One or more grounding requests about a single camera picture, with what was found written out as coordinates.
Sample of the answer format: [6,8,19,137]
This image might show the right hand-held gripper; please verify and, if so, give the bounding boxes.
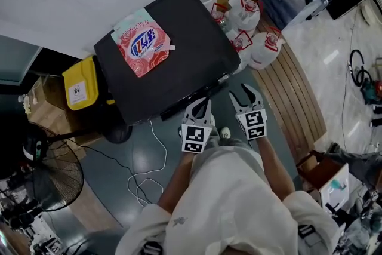
[229,84,269,141]

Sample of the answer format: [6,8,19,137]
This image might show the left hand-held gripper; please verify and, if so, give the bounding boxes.
[178,97,216,155]

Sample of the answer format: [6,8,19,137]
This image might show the black washing machine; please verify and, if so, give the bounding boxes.
[93,0,242,126]

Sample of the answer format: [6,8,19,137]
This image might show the person's right forearm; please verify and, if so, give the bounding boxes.
[255,137,296,199]

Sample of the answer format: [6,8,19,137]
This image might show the person's left forearm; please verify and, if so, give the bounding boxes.
[157,152,198,214]

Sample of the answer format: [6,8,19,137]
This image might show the person's grey trousers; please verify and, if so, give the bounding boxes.
[205,134,251,153]

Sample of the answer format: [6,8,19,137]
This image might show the wooden slatted platform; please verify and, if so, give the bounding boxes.
[252,11,328,165]

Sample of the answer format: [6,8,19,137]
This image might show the pink detergent pouch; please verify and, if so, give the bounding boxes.
[110,8,177,78]

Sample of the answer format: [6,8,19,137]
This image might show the person's white shirt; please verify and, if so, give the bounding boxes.
[115,146,340,255]

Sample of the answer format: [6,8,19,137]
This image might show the brown wooden chair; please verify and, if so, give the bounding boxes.
[297,149,344,192]

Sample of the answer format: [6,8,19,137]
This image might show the silver suitcase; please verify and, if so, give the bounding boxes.
[306,0,332,21]

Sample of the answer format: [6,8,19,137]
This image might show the white box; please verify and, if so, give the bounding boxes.
[310,162,350,216]

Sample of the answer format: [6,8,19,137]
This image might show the yellow lidded black bin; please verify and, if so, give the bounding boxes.
[61,56,116,112]

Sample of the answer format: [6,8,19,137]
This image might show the green power tool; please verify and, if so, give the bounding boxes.
[361,74,382,105]

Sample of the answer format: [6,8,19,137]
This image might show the stacked flat cardboard boxes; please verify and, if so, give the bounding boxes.
[28,76,102,147]

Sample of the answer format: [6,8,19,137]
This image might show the white round basin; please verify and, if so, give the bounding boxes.
[361,0,382,26]

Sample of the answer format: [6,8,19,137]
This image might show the black standing fan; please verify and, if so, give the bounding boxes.
[0,121,134,213]

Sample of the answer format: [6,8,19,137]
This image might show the white crumpled rag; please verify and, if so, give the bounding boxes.
[17,94,32,114]

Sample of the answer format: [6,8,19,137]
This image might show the teal glass partition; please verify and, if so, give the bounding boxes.
[0,35,44,87]

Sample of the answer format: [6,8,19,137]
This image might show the clear jug with red handle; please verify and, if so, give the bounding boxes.
[229,0,264,39]
[210,2,232,32]
[250,26,288,70]
[229,30,254,74]

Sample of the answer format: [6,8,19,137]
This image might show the white cable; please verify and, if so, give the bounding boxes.
[127,119,168,208]

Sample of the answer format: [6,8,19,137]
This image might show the black cable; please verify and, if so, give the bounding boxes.
[66,137,152,208]

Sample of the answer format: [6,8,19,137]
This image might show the black coiled hose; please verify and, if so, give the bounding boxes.
[349,49,374,87]

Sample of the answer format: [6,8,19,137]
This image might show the grey strap with black buckle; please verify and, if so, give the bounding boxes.
[297,223,322,247]
[140,241,164,255]

